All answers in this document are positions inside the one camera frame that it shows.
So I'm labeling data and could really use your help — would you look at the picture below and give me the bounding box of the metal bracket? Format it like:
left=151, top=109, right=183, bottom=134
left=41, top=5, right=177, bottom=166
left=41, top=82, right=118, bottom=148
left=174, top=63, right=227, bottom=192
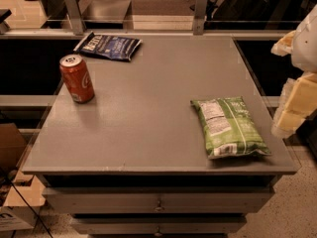
left=64, top=0, right=85, bottom=35
left=192, top=0, right=207, bottom=35

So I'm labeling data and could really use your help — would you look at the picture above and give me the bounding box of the upper drawer knob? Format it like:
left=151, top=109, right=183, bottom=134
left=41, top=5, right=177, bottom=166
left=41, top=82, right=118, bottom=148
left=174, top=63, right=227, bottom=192
left=154, top=199, right=164, bottom=213

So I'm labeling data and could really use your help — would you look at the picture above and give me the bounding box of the lower drawer knob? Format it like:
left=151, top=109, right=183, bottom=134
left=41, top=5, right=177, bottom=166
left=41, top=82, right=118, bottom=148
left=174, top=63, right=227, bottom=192
left=154, top=227, right=163, bottom=237

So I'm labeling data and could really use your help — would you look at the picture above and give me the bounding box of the orange soda can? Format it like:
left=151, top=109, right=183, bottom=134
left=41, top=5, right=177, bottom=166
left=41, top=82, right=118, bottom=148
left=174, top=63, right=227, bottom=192
left=59, top=55, right=94, bottom=103

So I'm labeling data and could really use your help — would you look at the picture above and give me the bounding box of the left metal bracket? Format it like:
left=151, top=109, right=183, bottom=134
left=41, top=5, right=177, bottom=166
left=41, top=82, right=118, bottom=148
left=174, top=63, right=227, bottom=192
left=64, top=0, right=85, bottom=35

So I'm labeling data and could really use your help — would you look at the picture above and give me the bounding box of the grey drawer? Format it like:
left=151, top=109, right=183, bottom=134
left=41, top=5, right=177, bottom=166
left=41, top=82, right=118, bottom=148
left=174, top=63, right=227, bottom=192
left=70, top=214, right=246, bottom=235
left=43, top=187, right=274, bottom=214

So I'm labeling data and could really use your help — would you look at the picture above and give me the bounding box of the upper grey drawer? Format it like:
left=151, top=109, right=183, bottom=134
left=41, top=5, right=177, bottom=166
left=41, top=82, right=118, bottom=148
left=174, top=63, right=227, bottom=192
left=43, top=187, right=274, bottom=214

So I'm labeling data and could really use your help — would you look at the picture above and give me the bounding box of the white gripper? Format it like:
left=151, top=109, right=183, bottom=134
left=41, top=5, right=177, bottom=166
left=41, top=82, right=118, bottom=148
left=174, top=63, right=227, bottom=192
left=270, top=5, right=317, bottom=139

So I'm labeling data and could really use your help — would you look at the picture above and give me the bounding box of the lower grey drawer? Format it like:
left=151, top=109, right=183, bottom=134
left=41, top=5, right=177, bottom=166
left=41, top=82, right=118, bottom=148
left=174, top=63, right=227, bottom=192
left=70, top=214, right=246, bottom=235

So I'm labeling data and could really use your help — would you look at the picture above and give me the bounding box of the cardboard box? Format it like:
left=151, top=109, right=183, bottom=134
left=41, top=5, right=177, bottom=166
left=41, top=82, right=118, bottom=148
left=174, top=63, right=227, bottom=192
left=0, top=123, right=46, bottom=231

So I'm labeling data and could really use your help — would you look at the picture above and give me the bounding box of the blue chip bag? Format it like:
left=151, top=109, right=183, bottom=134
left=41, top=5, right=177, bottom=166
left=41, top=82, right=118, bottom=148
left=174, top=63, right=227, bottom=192
left=73, top=32, right=142, bottom=61

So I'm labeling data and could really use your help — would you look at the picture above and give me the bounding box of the green jalapeno chip bag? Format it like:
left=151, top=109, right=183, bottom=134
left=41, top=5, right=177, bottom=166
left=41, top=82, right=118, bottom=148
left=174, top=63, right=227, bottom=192
left=191, top=96, right=270, bottom=160

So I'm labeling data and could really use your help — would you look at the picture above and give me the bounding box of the black cable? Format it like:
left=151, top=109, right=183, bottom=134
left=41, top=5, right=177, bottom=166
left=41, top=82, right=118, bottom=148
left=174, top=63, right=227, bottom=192
left=0, top=109, right=53, bottom=238

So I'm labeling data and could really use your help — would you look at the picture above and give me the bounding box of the right metal bracket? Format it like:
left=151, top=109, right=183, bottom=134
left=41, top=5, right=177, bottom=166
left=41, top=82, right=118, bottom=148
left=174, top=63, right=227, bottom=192
left=192, top=0, right=207, bottom=35

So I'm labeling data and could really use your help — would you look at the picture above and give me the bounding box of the drawer knob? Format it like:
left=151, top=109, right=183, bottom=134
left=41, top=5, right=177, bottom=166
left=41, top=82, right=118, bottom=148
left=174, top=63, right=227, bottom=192
left=154, top=199, right=164, bottom=213
left=154, top=227, right=163, bottom=237

